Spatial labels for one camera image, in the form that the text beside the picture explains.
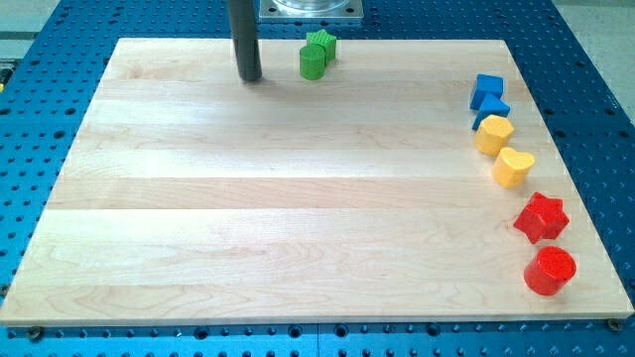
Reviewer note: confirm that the green star block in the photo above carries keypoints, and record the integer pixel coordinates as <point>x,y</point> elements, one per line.
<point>325,40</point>

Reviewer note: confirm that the blue cube block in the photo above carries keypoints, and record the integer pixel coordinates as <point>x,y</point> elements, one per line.
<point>485,84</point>

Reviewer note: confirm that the red star block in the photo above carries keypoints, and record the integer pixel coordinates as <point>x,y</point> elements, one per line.
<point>543,217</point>

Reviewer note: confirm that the green cylinder block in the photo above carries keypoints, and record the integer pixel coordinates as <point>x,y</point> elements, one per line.
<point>312,62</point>

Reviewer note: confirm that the light wooden board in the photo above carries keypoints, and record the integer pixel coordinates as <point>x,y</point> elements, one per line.
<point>190,197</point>

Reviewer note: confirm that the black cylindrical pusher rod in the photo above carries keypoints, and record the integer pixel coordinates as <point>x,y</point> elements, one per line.
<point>243,29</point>

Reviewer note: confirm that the yellow hexagon block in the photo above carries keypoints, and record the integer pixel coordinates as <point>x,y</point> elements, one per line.
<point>493,133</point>

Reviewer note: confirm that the blue triangle block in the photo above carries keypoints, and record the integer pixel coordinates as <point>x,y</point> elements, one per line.
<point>490,105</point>

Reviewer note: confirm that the yellow heart block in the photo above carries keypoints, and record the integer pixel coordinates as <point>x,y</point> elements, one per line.
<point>511,167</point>

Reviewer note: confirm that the red cylinder block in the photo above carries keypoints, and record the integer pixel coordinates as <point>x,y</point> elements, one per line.
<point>549,271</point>

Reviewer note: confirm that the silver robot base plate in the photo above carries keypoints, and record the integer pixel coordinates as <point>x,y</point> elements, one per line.
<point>304,10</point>

